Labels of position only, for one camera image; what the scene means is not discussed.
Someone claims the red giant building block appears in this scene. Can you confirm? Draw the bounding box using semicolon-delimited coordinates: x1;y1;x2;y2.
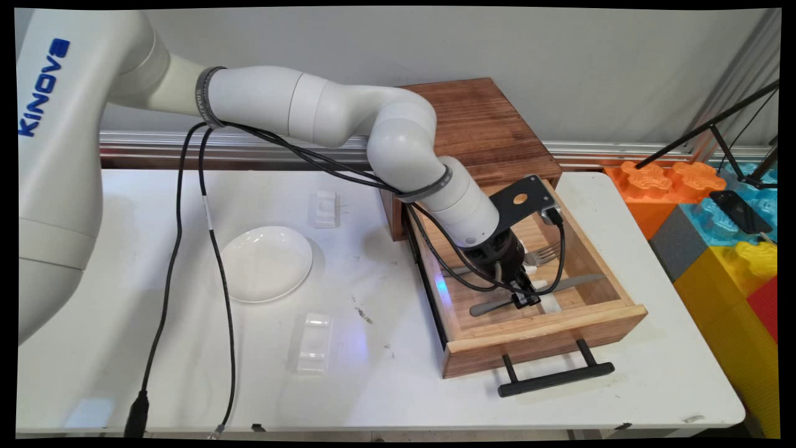
746;277;779;345

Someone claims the black tripod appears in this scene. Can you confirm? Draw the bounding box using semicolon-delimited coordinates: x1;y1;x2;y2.
634;81;780;191

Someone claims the white round plate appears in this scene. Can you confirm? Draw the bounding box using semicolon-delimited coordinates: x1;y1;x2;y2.
219;225;314;304

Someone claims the orange giant building block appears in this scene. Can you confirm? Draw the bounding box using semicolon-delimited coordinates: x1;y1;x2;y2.
603;161;728;241

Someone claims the blue giant building block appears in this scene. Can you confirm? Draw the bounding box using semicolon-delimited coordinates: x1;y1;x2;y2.
678;163;779;250

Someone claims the steel fork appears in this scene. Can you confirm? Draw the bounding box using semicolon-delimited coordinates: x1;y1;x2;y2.
521;242;565;269

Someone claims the light wooden drawer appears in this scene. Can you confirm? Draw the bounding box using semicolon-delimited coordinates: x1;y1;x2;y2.
404;179;649;380

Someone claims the grey giant building block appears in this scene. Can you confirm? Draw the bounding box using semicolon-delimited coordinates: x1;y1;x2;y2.
649;205;710;284

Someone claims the clear plastic cutlery rest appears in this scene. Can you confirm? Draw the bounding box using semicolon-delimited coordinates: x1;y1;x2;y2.
297;312;334;376

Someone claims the black drawer handle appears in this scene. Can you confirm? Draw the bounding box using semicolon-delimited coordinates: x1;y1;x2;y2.
499;339;617;398

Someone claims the grey curtain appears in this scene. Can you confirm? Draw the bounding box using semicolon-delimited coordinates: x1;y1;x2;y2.
686;9;782;165

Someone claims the thick black cable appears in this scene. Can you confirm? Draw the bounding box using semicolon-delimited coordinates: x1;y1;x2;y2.
123;121;568;438

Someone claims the aluminium wall rail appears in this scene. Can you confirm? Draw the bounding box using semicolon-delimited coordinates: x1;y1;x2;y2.
99;129;773;170

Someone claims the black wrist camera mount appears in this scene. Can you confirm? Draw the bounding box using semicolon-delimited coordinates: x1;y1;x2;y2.
488;174;564;226

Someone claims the thin black cable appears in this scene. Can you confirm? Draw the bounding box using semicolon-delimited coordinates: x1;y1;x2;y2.
198;123;517;439

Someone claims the black phone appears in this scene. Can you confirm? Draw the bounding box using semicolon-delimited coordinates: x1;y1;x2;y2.
709;190;774;236

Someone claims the dark wooden drawer cabinet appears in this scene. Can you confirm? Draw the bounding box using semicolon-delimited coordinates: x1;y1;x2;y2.
379;78;564;243

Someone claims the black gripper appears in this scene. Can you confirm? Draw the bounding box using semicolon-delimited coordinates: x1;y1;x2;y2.
464;228;544;310

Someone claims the steel table knife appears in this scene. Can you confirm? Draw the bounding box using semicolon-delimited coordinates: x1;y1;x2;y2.
469;273;608;317

